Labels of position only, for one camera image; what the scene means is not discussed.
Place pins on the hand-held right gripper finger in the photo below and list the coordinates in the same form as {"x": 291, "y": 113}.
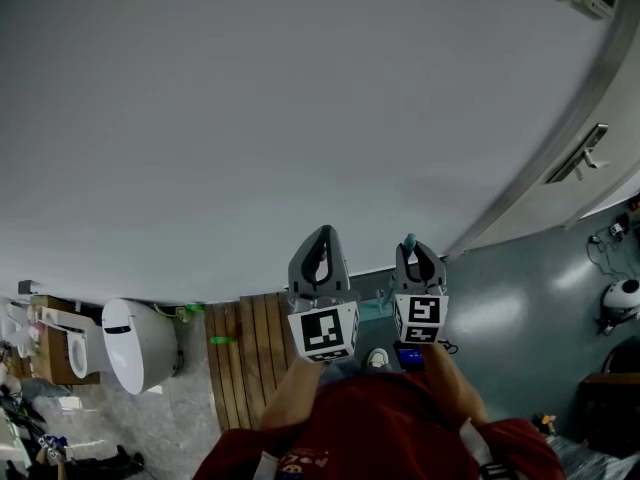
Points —
{"x": 401, "y": 268}
{"x": 436, "y": 273}

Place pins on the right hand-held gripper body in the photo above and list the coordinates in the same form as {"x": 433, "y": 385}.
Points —
{"x": 422, "y": 318}

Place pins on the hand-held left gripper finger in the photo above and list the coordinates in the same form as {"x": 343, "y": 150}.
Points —
{"x": 299, "y": 268}
{"x": 340, "y": 268}

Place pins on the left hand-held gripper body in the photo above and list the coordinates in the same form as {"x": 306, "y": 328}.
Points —
{"x": 322, "y": 330}

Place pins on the teal mop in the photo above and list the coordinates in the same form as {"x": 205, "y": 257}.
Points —
{"x": 410, "y": 242}

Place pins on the person's left forearm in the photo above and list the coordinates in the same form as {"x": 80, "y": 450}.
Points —
{"x": 292, "y": 393}

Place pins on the person's right forearm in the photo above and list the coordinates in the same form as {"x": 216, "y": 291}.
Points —
{"x": 457, "y": 388}

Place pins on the dark phone with blue screen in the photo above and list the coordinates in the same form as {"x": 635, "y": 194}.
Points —
{"x": 409, "y": 357}

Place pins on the person's white shoe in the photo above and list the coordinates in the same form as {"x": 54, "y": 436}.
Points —
{"x": 378, "y": 357}

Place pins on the wooden slatted floor mat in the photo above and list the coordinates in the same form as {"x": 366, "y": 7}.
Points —
{"x": 245, "y": 358}

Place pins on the small green plastic item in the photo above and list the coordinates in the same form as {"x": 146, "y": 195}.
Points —
{"x": 221, "y": 340}
{"x": 194, "y": 308}

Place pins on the person's red shirt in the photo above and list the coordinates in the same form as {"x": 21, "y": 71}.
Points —
{"x": 375, "y": 428}

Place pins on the white toilet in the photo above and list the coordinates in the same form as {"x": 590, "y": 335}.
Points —
{"x": 137, "y": 343}

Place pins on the white round helmet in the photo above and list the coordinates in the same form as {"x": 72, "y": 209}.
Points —
{"x": 622, "y": 298}

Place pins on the dark wooden cabinet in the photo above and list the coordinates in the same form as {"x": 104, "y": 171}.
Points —
{"x": 612, "y": 398}

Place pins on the grey door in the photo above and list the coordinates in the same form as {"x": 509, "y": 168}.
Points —
{"x": 595, "y": 118}

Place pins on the cardboard box with toilet seat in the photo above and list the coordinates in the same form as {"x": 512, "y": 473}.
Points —
{"x": 62, "y": 338}

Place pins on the metal door frame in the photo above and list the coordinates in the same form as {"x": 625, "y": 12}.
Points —
{"x": 565, "y": 128}

